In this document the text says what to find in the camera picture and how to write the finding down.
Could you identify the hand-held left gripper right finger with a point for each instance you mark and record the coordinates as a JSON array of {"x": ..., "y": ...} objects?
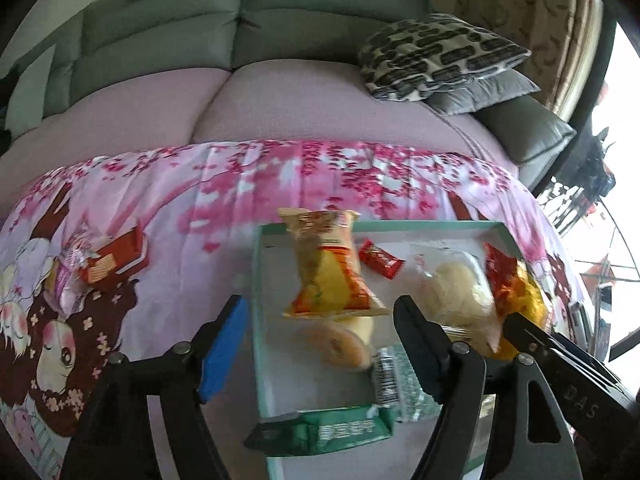
[{"x": 420, "y": 345}]

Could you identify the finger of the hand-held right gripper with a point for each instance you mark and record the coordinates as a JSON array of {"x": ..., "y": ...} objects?
[{"x": 525, "y": 335}]

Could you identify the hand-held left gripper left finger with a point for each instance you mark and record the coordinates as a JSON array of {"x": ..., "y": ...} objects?
[{"x": 225, "y": 345}]

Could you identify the golden snack packet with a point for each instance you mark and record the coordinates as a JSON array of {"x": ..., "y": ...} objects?
[{"x": 515, "y": 285}]

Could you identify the white tray with teal rim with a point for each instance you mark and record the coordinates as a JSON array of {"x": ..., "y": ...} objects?
[{"x": 280, "y": 350}]

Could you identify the white bun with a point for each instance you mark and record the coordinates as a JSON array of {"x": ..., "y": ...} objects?
[{"x": 460, "y": 295}]

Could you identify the yellow and red snack packet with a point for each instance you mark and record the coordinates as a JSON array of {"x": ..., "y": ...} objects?
[{"x": 325, "y": 270}]

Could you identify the round orange pastry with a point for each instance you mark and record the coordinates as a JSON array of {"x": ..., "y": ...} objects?
[{"x": 337, "y": 345}]

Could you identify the small red snack packet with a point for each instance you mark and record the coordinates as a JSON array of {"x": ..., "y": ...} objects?
[{"x": 380, "y": 259}]

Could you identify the dark green snack packet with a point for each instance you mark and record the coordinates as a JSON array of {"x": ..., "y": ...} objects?
[{"x": 320, "y": 430}]

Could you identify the red biscuit packet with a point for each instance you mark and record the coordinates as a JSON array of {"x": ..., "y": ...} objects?
[{"x": 117, "y": 260}]

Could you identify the pink printed blanket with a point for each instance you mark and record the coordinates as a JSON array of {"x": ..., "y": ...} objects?
[{"x": 200, "y": 200}]

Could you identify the pink snack packet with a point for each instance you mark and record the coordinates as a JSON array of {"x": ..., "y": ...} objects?
[{"x": 70, "y": 275}]

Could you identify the pink sofa cover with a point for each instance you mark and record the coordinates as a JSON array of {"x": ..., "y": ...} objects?
[{"x": 125, "y": 110}]

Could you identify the black and white patterned pillow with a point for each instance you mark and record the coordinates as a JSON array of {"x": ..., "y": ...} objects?
[{"x": 435, "y": 55}]

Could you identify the beige patterned curtain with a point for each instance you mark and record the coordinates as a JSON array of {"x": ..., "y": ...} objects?
[{"x": 525, "y": 20}]

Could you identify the pale grey pillow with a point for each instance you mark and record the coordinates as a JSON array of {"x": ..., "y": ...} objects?
[{"x": 25, "y": 90}]

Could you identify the grey sofa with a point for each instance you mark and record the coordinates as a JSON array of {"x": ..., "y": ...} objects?
[{"x": 300, "y": 10}]

